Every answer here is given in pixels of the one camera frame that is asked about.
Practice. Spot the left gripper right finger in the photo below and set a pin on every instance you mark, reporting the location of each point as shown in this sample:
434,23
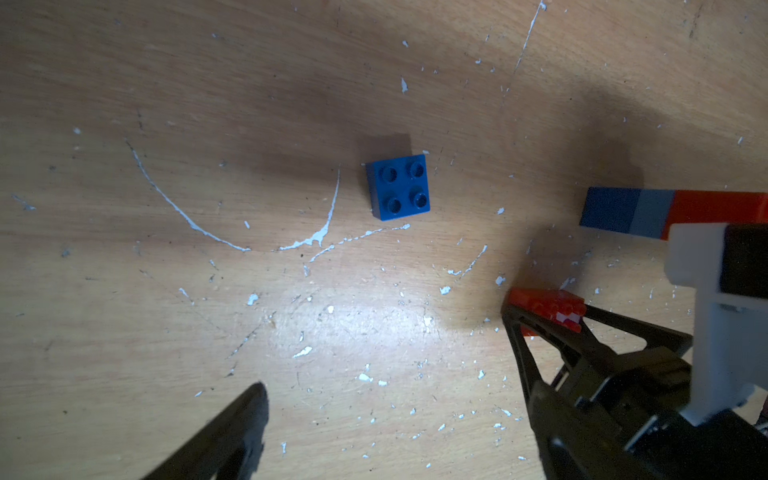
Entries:
572,448

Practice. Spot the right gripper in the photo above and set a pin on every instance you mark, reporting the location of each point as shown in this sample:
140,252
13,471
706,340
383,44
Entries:
634,398

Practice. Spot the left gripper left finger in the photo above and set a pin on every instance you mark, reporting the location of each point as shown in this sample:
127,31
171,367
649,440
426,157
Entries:
228,447

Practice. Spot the red 2x4 brick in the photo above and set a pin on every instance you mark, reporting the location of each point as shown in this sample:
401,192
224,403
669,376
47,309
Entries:
557,306

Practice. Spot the blue 2x2 brick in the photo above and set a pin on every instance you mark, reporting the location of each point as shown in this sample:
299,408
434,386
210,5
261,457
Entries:
610,209
398,187

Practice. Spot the light blue 2x4 brick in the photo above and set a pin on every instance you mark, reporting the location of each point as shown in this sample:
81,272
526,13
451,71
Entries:
651,212

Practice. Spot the red 2x2 brick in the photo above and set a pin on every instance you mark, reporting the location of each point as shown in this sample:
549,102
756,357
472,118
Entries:
695,206

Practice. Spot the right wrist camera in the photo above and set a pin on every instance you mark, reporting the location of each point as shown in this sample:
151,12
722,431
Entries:
727,266

